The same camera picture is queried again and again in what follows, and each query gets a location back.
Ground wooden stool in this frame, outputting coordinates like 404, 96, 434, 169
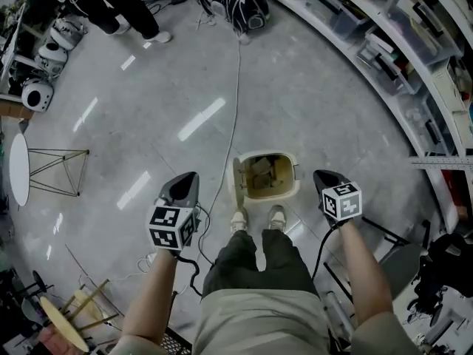
38, 278, 120, 355

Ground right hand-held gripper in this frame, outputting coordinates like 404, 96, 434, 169
312, 169, 364, 229

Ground person's left shoe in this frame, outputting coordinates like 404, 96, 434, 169
229, 208, 248, 235

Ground white round-window carrier backpack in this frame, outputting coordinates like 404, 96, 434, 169
20, 77, 55, 115

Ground white plug with cord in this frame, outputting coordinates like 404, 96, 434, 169
110, 251, 159, 284

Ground round white side table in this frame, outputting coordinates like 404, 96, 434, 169
8, 132, 91, 208

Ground cluttered white work table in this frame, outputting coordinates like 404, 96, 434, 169
0, 0, 33, 100

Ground person's right forearm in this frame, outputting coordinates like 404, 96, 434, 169
337, 219, 395, 328

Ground person's left forearm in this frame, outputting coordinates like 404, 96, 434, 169
119, 248, 179, 344

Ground row of clear storage bins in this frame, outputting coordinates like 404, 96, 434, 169
253, 0, 463, 155

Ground person's right shoe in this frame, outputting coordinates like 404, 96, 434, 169
265, 203, 288, 232

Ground white floor cable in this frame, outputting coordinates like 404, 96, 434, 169
197, 31, 248, 253

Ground cardboard box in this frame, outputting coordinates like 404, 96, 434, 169
0, 99, 37, 122

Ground grey carrier backpack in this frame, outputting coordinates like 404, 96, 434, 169
49, 16, 86, 50

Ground cream plastic trash bin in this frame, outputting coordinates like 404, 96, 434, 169
231, 149, 302, 213

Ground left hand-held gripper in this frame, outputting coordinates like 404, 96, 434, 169
147, 171, 203, 252

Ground black office chair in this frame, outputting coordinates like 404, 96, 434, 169
412, 230, 473, 329

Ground person's shoe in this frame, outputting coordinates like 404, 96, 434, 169
265, 203, 288, 232
229, 208, 248, 235

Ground perforated metal shelf post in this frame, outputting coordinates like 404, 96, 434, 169
409, 155, 473, 170

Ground white shelving unit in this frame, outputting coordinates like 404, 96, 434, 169
250, 0, 473, 237

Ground black wire mesh panel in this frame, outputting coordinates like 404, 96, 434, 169
161, 325, 194, 355

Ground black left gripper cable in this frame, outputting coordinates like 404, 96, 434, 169
172, 203, 212, 298

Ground person's beige shirt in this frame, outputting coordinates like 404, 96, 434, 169
109, 288, 424, 355

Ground white dark-window carrier backpack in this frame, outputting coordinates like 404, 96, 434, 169
35, 41, 70, 76

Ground person's dark trousers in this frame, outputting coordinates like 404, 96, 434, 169
201, 229, 319, 298

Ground grey folding chair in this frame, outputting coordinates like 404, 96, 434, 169
361, 215, 434, 312

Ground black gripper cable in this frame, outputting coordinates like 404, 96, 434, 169
172, 203, 212, 298
311, 223, 345, 285

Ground black striped carrier backpack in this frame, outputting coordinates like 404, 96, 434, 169
211, 0, 271, 33

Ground brown rubbish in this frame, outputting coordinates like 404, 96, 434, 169
248, 155, 286, 191

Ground black metal stand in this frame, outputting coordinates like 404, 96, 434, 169
13, 269, 55, 300

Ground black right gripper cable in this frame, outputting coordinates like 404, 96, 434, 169
311, 223, 345, 285

